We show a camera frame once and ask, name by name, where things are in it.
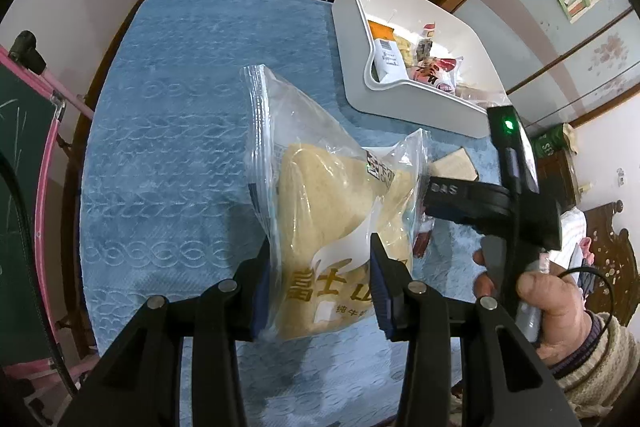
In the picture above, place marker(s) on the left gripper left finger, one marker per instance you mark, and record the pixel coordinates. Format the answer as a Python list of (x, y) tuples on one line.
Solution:
[(137, 380)]

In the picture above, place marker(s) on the beige wafer pack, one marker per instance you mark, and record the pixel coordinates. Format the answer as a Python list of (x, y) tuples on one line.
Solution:
[(456, 165)]

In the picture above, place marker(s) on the clear bag bread pastry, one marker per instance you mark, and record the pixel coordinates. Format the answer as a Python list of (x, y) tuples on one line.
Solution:
[(320, 197)]

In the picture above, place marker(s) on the beige knitted sleeve forearm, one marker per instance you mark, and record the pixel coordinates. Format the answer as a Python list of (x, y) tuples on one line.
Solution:
[(595, 376)]

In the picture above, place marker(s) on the person right hand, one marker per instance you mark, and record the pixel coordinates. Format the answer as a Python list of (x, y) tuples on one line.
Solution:
[(567, 336)]

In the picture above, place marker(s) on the white plastic storage bin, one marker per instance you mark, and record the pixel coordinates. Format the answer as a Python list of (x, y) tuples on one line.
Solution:
[(379, 40)]

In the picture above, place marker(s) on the green chalkboard pink frame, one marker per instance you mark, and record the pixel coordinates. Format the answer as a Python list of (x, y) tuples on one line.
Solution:
[(33, 104)]

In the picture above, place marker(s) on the green bag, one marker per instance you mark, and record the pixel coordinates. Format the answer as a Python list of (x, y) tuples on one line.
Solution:
[(555, 139)]

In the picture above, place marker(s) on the white red snack bag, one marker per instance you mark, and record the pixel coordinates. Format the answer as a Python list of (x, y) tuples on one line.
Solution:
[(439, 73)]

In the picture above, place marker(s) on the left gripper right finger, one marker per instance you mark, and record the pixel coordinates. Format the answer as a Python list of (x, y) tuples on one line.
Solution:
[(504, 381)]

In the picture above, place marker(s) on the blue towel table cover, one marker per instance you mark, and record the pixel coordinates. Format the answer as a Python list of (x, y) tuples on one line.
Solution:
[(165, 208)]

